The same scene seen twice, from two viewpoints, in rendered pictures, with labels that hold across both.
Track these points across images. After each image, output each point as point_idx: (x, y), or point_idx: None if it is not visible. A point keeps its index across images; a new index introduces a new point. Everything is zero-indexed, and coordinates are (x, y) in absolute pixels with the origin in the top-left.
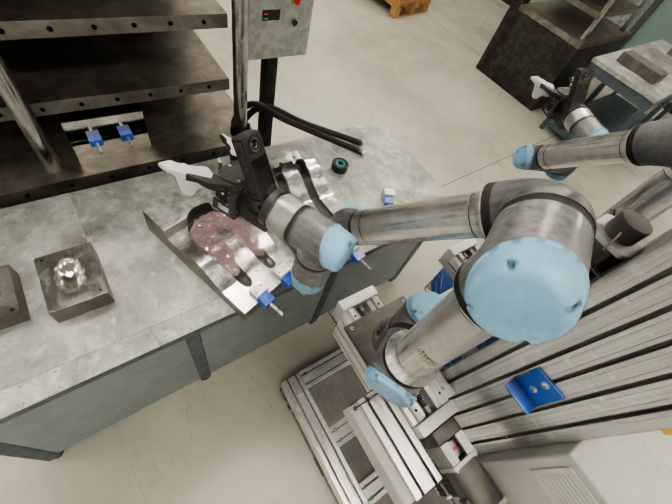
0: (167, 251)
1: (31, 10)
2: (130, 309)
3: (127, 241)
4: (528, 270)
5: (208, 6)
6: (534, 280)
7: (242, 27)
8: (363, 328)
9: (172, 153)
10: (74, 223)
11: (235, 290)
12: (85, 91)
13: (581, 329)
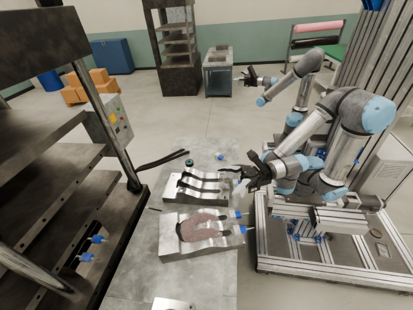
0: (182, 261)
1: (25, 221)
2: (206, 300)
3: (162, 279)
4: (382, 106)
5: (95, 147)
6: (385, 107)
7: (118, 143)
8: (290, 195)
9: (123, 226)
10: (128, 303)
11: (230, 240)
12: (69, 237)
13: None
